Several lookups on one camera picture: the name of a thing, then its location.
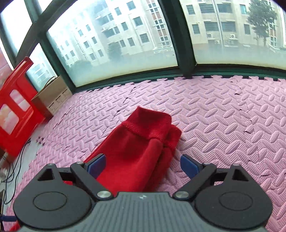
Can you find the pink foam floor mat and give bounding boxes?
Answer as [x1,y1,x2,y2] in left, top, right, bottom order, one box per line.
[4,75,286,232]

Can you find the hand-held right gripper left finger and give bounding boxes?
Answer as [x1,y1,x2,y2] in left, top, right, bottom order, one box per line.
[36,153,113,200]

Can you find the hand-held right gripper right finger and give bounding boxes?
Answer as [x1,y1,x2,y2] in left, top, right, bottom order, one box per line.
[173,154,251,200]

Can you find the brown cardboard box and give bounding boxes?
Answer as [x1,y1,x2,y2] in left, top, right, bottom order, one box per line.
[31,75,73,117]

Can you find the green tree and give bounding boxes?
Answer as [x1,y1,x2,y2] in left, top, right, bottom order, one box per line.
[248,0,276,48]

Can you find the black cable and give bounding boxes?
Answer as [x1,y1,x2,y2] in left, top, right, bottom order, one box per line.
[3,138,32,204]

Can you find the red knit pants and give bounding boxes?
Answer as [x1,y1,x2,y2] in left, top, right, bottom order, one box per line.
[64,106,182,193]

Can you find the beige apartment building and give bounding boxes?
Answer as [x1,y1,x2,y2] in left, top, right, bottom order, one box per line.
[27,0,286,87]

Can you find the dark green window frame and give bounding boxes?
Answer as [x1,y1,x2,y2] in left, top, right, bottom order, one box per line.
[0,0,286,94]

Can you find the red plastic stool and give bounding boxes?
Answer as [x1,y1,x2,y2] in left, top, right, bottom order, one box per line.
[0,56,46,157]

